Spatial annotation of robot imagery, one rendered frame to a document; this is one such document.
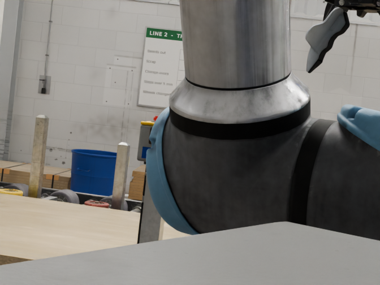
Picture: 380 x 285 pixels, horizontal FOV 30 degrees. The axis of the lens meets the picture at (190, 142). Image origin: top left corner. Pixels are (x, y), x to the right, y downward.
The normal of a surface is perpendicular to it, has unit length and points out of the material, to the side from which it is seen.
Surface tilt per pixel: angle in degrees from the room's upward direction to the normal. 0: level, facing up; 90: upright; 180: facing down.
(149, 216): 90
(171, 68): 90
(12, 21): 90
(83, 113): 90
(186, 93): 64
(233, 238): 0
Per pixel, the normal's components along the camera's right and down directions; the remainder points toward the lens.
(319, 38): 0.59, 0.64
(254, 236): 0.11, -0.99
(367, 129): -0.80, -0.12
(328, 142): -0.24, -0.69
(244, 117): -0.05, -0.37
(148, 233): -0.18, 0.04
